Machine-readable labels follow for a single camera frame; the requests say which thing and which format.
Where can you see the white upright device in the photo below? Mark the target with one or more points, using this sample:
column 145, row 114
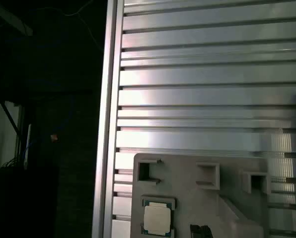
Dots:
column 28, row 143

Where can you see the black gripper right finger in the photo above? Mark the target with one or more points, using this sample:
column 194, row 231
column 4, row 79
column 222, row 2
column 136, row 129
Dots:
column 206, row 232

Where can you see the small orange tag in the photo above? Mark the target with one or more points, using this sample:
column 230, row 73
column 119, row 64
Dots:
column 54, row 137

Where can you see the grey plastic parts rack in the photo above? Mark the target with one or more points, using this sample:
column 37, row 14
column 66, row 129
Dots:
column 182, row 178

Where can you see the silver CPU with green edge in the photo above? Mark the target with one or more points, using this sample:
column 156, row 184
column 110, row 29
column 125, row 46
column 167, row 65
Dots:
column 158, row 218

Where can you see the black cabinet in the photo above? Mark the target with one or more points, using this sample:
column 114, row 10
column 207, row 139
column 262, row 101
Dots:
column 21, row 203

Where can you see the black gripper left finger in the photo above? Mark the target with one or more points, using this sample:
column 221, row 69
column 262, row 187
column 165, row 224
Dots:
column 195, row 231

